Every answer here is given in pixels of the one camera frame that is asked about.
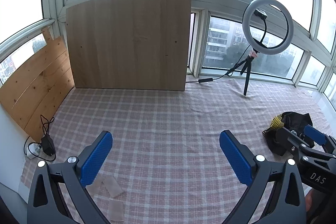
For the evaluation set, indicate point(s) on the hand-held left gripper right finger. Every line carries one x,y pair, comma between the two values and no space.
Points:
235,158

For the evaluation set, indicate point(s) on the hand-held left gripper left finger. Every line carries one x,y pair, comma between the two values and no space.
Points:
97,158

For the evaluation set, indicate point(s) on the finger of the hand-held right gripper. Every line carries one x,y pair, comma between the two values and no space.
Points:
279,141
315,134

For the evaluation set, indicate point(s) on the black garment with yellow print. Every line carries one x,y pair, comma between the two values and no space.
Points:
294,119

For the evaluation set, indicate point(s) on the person's right hand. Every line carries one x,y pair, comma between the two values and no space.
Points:
309,200

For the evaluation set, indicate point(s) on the clear tape patch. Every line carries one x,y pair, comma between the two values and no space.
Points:
116,211
113,186
94,188

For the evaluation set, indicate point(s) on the black power adapter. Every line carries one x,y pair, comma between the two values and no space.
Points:
48,146

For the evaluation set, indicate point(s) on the white power strip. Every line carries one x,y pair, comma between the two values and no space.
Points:
31,153

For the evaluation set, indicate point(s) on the black tripod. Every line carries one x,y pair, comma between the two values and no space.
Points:
246,79

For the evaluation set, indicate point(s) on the pink plaid cloth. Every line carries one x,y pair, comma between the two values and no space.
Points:
168,121

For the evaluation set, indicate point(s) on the pine plank panel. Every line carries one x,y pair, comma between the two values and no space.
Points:
34,87

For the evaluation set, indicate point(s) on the light wooden board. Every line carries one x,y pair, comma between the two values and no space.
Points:
126,43

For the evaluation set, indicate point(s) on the apartment building outside window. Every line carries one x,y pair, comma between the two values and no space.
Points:
218,37

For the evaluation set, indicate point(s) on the black gooseneck phone holder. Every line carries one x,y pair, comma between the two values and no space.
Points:
260,13

